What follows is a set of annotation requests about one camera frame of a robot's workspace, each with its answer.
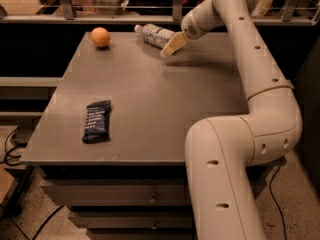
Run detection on orange fruit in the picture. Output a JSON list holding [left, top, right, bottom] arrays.
[[91, 27, 111, 48]]

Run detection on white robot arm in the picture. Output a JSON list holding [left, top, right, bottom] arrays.
[[161, 0, 302, 240]]

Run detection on black floor cables left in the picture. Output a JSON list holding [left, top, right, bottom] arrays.
[[0, 116, 42, 167]]

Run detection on dark blue rxbar wrapper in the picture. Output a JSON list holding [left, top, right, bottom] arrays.
[[82, 100, 111, 144]]

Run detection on grey drawer cabinet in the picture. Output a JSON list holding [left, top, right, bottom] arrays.
[[19, 31, 288, 240]]

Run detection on round top drawer knob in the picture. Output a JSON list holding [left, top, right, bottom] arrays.
[[149, 192, 159, 204]]

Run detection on round drawer knob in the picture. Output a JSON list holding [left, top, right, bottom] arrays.
[[149, 192, 159, 204], [150, 220, 159, 230]]

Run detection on black floor cable right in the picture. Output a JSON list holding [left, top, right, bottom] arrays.
[[268, 163, 288, 240]]

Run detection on black bag behind railing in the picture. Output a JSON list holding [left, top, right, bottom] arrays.
[[127, 0, 198, 17]]

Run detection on metal railing frame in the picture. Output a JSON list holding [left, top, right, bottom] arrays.
[[0, 0, 320, 26]]

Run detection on clear plastic water bottle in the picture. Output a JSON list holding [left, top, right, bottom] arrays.
[[134, 24, 175, 48]]

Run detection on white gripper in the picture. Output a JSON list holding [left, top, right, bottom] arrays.
[[160, 8, 208, 58]]

